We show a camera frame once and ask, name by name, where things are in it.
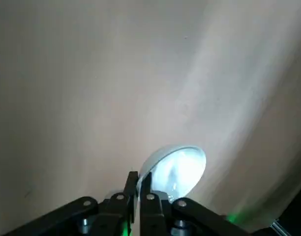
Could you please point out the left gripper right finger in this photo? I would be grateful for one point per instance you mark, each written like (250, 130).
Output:
(153, 216)

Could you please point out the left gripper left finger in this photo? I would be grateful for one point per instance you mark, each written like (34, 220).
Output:
(116, 211)

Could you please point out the white crucible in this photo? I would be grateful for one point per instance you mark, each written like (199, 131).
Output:
(180, 167)

